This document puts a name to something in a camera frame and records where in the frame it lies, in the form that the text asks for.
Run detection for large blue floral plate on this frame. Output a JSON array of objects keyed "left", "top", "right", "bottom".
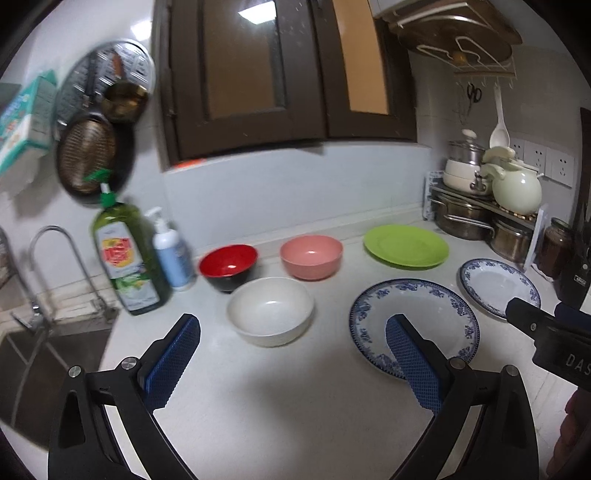
[{"left": 349, "top": 278, "right": 480, "bottom": 379}]

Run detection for cream white bowl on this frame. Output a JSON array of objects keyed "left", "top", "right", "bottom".
[{"left": 226, "top": 277, "right": 315, "bottom": 348}]

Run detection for steel kitchen sink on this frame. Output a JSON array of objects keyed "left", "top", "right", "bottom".
[{"left": 1, "top": 321, "right": 111, "bottom": 449}]

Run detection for person's right hand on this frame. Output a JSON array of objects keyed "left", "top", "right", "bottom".
[{"left": 546, "top": 389, "right": 590, "bottom": 477}]

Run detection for small blue floral plate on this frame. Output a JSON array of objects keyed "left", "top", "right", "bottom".
[{"left": 459, "top": 258, "right": 541, "bottom": 319}]

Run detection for brown glass jar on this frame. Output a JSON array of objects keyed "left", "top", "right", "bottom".
[{"left": 536, "top": 217, "right": 573, "bottom": 280}]

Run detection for small steel pot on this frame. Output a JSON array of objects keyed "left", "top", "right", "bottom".
[{"left": 489, "top": 217, "right": 532, "bottom": 264}]

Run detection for white pot rack shelf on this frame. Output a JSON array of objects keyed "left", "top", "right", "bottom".
[{"left": 423, "top": 171, "right": 549, "bottom": 271}]

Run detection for tall curved steel faucet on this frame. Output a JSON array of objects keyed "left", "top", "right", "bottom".
[{"left": 27, "top": 225, "right": 120, "bottom": 324}]

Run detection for large steel pot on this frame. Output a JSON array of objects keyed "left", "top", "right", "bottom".
[{"left": 431, "top": 193, "right": 495, "bottom": 241}]

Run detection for cream ceramic pot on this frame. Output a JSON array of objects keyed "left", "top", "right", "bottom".
[{"left": 480, "top": 146, "right": 542, "bottom": 216}]

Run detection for green plate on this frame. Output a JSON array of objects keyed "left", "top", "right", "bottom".
[{"left": 363, "top": 224, "right": 450, "bottom": 269}]

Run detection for cream enamel saucepan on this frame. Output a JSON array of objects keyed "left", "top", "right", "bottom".
[{"left": 443, "top": 159, "right": 492, "bottom": 196}]

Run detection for green dish soap bottle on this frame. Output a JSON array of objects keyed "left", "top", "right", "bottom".
[{"left": 84, "top": 169, "right": 171, "bottom": 316}]

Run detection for steel lidded pot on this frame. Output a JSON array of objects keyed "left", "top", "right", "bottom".
[{"left": 448, "top": 129, "right": 485, "bottom": 166}]

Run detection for white rice ladle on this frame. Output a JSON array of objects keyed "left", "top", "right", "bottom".
[{"left": 489, "top": 83, "right": 511, "bottom": 148}]

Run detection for white blue pump bottle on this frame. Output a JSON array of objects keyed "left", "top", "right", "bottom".
[{"left": 145, "top": 207, "right": 196, "bottom": 290}]

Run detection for red and black bowl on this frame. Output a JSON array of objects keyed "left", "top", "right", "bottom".
[{"left": 198, "top": 244, "right": 259, "bottom": 293}]

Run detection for black scissors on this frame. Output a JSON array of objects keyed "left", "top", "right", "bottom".
[{"left": 466, "top": 82, "right": 483, "bottom": 104}]

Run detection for pink bowl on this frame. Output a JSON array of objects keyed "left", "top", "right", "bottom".
[{"left": 280, "top": 235, "right": 344, "bottom": 281}]

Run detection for black frying pan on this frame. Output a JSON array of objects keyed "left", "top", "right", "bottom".
[{"left": 56, "top": 53, "right": 135, "bottom": 205}]

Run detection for tissue box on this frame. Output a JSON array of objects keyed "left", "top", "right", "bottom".
[{"left": 1, "top": 70, "right": 57, "bottom": 174}]

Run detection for round metal steamer rack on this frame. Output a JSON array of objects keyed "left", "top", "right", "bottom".
[{"left": 52, "top": 39, "right": 156, "bottom": 141}]

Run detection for white wall sockets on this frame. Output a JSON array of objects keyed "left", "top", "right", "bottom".
[{"left": 511, "top": 136, "right": 575, "bottom": 188}]

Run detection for dark wooden wall cabinet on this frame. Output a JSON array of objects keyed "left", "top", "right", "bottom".
[{"left": 151, "top": 1, "right": 417, "bottom": 168}]

